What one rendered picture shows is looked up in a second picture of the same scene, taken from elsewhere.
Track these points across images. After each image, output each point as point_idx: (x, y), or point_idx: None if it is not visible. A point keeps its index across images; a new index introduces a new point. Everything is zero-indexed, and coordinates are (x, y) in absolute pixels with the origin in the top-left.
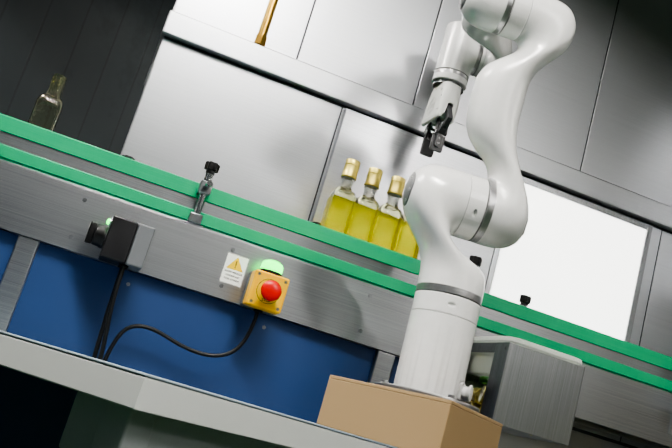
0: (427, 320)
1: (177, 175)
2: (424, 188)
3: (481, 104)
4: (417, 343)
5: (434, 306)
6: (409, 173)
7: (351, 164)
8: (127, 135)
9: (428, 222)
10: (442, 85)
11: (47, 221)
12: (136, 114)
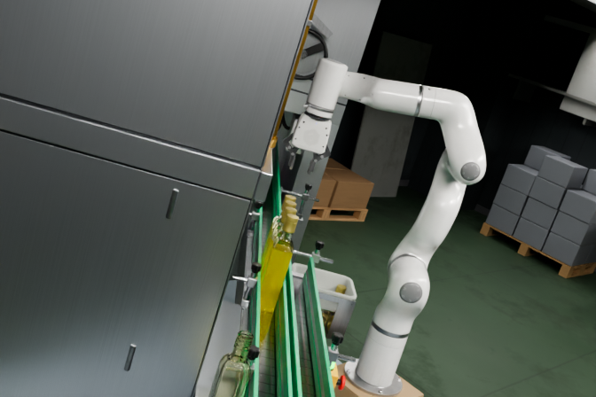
0: (399, 353)
1: (329, 362)
2: (427, 297)
3: (445, 231)
4: (393, 365)
5: (403, 345)
6: None
7: (296, 222)
8: (216, 312)
9: (419, 311)
10: (326, 125)
11: None
12: (225, 290)
